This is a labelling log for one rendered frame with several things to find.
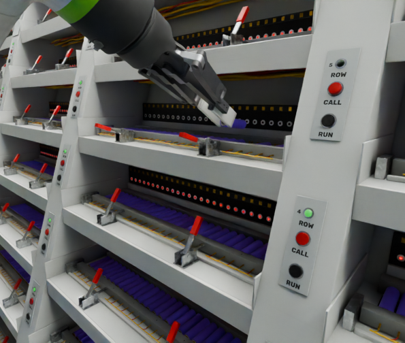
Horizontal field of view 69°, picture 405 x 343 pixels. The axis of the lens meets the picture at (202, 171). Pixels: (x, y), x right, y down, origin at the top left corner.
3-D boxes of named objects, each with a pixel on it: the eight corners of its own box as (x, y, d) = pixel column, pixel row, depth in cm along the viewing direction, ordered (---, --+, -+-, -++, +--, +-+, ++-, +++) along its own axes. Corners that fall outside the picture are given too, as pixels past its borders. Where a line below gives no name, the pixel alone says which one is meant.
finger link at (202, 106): (199, 107, 49) (196, 107, 50) (220, 127, 55) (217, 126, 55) (205, 92, 50) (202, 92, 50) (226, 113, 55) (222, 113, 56)
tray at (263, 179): (280, 202, 42) (286, 136, 40) (79, 152, 81) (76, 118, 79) (328, 178, 57) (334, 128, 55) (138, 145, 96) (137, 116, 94)
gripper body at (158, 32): (164, -6, 35) (207, 47, 41) (123, 9, 40) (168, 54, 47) (139, 47, 33) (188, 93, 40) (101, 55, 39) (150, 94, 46)
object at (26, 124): (64, 148, 87) (60, 101, 84) (1, 133, 126) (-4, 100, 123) (122, 143, 102) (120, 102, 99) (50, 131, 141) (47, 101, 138)
